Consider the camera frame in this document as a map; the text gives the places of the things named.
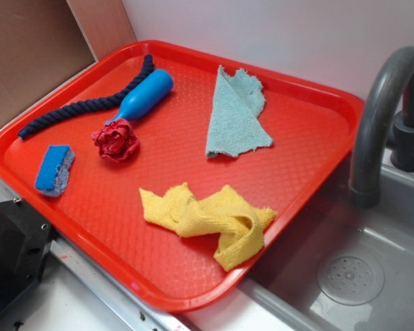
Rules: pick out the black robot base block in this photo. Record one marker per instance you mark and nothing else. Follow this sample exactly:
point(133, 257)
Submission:
point(25, 238)

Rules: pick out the red plastic tray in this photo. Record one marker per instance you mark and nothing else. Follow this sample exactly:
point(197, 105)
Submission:
point(313, 128)

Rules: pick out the light blue towel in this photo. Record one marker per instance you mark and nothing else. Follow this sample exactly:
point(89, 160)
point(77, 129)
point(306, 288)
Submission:
point(234, 126)

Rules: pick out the yellow towel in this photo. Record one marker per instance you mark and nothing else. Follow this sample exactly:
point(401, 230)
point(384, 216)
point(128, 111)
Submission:
point(240, 225)

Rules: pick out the red crumpled cloth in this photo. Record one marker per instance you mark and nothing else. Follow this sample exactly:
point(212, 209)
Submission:
point(116, 141)

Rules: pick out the blue plastic bottle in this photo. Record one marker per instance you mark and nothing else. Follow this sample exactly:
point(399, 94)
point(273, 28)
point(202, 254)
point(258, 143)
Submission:
point(143, 98)

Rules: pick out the blue sponge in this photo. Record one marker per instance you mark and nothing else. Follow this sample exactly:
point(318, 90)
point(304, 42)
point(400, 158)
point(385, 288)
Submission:
point(53, 175)

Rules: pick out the grey sink basin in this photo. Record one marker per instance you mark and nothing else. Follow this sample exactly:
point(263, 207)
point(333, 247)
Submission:
point(284, 280)

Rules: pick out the grey sink drain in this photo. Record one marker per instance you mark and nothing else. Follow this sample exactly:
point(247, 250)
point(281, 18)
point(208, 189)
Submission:
point(350, 280)

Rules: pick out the grey curved faucet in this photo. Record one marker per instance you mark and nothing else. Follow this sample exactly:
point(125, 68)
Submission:
point(387, 122)

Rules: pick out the cardboard panel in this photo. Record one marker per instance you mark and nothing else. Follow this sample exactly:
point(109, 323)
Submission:
point(45, 43)

